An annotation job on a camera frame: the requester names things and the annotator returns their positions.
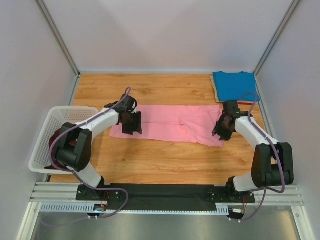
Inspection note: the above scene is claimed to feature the pink t shirt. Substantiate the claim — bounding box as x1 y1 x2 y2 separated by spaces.
109 105 224 148

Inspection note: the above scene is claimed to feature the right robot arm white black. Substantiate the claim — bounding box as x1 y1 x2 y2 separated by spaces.
212 100 294 194

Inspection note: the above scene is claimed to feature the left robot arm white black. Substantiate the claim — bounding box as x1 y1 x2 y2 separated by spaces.
49 93 143 192

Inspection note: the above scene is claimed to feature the blue folded t shirt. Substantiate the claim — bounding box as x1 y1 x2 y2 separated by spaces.
212 71 260 102

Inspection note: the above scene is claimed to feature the dark red t shirt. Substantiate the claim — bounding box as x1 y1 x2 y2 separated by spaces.
44 128 78 171

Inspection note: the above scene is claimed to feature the white plastic laundry basket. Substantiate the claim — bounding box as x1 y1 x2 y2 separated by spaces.
28 106 99 175

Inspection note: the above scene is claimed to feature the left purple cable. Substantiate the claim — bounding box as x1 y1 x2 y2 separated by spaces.
39 86 132 227

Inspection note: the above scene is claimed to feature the purple cable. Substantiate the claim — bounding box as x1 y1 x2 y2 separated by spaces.
226 91 287 223
39 86 132 227

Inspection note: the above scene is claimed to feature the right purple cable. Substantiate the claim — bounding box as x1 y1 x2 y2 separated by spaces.
226 91 287 223

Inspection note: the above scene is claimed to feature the aluminium front rail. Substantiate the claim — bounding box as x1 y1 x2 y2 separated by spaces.
30 182 304 216

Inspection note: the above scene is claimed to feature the left aluminium frame post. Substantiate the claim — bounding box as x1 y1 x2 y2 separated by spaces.
34 0 81 76

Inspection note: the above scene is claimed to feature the aluminium frame post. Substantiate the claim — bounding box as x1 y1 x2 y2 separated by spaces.
34 0 81 76
253 0 302 76

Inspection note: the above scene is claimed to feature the right aluminium frame post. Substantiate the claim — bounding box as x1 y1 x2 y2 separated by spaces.
253 0 302 76

